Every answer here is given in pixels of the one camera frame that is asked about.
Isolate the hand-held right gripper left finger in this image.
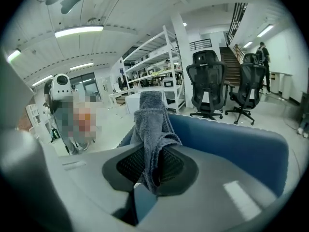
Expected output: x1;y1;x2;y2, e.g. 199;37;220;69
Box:
42;144;147;225

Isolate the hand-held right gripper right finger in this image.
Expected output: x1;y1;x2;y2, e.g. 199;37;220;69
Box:
136;145;278;232

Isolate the dark blue cloth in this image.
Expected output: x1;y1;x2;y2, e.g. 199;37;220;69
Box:
117;112;290;199

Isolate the black mesh office chair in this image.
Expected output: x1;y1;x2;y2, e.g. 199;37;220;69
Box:
186;50;236;120
225;53;266;126

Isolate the white desk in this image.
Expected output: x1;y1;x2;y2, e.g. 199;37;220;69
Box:
108;90;130;106

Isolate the white rounded device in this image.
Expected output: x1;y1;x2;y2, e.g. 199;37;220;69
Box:
51;73;72;102

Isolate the dark glass entrance door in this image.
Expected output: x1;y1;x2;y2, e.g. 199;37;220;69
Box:
70;72;98;99

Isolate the clothes rack with garments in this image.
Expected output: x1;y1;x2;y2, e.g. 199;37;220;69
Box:
117;73;128;91

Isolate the brown staircase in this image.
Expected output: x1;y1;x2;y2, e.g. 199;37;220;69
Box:
219;46;242;87

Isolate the white metal shelving rack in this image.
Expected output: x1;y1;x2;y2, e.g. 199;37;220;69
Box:
122;25;186;115

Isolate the black balcony railing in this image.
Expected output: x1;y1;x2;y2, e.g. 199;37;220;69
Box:
189;39;212;52

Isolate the black stair railing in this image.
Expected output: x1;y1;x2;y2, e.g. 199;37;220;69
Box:
226;2;249;45

